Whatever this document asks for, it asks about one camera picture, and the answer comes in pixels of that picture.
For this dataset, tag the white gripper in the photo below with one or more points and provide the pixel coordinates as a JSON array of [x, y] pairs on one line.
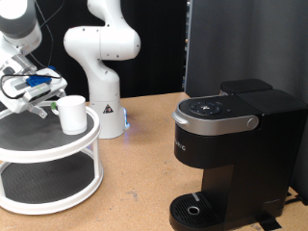
[[12, 99]]

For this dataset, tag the white mug with green tape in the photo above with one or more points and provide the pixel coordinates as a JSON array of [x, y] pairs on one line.
[[73, 115]]

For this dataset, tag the black Keurig coffee machine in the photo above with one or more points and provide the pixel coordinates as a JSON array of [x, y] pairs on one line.
[[243, 154]]

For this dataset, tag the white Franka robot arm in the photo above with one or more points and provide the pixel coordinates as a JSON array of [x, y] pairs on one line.
[[106, 41]]

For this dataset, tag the white two-tier turntable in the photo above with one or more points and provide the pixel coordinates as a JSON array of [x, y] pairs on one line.
[[48, 144]]

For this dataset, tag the grey tape strip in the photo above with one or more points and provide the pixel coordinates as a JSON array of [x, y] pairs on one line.
[[195, 197]]

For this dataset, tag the black tape strip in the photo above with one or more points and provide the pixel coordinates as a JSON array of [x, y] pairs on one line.
[[268, 223]]

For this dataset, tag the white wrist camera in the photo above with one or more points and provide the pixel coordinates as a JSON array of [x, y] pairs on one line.
[[37, 91]]

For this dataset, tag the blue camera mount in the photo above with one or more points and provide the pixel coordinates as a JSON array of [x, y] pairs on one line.
[[38, 80]]

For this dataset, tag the grey metal frame post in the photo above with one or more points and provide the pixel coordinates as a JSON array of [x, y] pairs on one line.
[[186, 48]]

